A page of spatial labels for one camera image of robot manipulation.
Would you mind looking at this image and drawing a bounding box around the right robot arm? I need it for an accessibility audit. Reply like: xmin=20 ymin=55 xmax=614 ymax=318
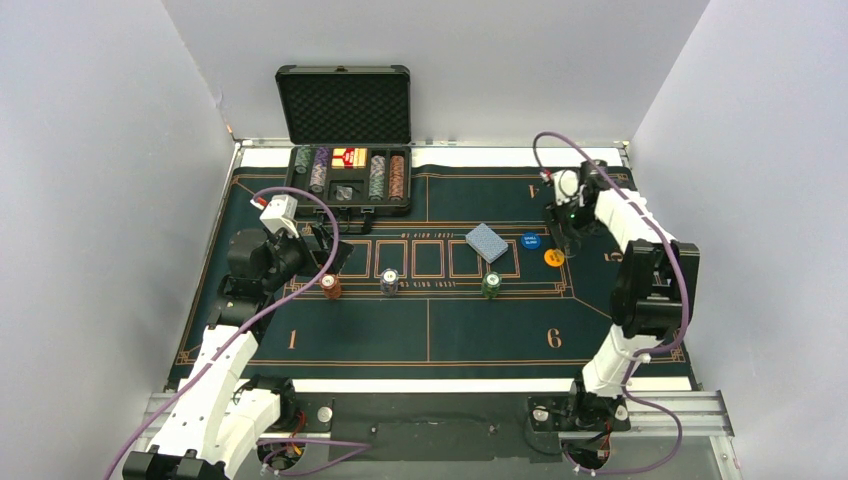
xmin=541 ymin=161 xmax=700 ymax=430

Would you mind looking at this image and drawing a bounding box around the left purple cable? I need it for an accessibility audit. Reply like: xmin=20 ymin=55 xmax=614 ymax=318
xmin=102 ymin=186 xmax=371 ymax=480

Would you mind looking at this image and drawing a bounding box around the purple chip row in case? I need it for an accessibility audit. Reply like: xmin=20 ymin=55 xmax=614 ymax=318
xmin=309 ymin=147 xmax=331 ymax=194

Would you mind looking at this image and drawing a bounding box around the clear bag in case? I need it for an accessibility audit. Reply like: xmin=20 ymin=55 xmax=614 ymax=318
xmin=335 ymin=185 xmax=354 ymax=201

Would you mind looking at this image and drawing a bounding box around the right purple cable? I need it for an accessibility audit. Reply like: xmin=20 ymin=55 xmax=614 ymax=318
xmin=533 ymin=131 xmax=692 ymax=477

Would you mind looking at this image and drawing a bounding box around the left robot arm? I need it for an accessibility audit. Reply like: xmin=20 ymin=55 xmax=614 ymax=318
xmin=121 ymin=221 xmax=352 ymax=479

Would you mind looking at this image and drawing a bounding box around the green poker chip stack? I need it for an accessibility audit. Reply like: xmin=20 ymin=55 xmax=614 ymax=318
xmin=481 ymin=271 xmax=502 ymax=299

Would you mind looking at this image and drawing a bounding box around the green poker table mat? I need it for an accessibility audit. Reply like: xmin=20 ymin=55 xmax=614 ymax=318
xmin=245 ymin=166 xmax=622 ymax=380

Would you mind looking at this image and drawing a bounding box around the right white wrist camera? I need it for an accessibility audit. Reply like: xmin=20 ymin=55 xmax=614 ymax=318
xmin=540 ymin=168 xmax=581 ymax=205

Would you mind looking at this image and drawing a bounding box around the blue chip row in case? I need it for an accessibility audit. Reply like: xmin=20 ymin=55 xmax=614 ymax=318
xmin=368 ymin=155 xmax=386 ymax=201

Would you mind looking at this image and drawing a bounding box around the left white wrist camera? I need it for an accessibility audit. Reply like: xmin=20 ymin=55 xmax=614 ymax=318
xmin=251 ymin=194 xmax=300 ymax=239

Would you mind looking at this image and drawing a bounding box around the blue small blind button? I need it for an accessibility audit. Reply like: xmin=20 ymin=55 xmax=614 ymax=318
xmin=521 ymin=232 xmax=541 ymax=250

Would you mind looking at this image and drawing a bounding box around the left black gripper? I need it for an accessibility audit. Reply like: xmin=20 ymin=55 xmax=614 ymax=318
xmin=261 ymin=222 xmax=353 ymax=292

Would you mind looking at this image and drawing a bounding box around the green chip row in case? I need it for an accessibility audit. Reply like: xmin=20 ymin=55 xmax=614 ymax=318
xmin=294 ymin=147 xmax=313 ymax=174

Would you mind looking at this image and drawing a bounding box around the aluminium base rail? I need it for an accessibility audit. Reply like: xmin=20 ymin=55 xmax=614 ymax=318
xmin=125 ymin=390 xmax=743 ymax=480

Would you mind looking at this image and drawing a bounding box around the purple cable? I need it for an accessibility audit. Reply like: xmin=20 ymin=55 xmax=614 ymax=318
xmin=533 ymin=131 xmax=692 ymax=477
xmin=102 ymin=186 xmax=371 ymax=480

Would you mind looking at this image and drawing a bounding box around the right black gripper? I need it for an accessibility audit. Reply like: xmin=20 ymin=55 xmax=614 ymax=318
xmin=543 ymin=194 xmax=602 ymax=251

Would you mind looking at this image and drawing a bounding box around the orange chip row in case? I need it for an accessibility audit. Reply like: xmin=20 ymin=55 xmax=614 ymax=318
xmin=388 ymin=155 xmax=406 ymax=201

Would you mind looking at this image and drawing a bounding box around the blue playing card deck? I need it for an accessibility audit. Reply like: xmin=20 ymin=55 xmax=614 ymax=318
xmin=465 ymin=223 xmax=509 ymax=264

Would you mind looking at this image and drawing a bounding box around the red playing card box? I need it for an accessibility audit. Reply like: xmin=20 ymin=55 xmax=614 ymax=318
xmin=330 ymin=147 xmax=368 ymax=169

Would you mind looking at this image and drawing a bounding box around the orange poker chip stack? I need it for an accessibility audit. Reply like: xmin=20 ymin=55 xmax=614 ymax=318
xmin=320 ymin=273 xmax=342 ymax=300

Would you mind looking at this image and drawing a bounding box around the black poker chip case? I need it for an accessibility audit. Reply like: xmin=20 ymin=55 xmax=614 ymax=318
xmin=275 ymin=64 xmax=412 ymax=235

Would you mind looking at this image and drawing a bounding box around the yellow big blind button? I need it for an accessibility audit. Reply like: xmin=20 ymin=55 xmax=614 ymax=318
xmin=543 ymin=248 xmax=566 ymax=268

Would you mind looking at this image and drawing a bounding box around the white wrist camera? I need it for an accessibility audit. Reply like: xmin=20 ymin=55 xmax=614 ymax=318
xmin=251 ymin=194 xmax=300 ymax=239
xmin=540 ymin=168 xmax=581 ymax=205

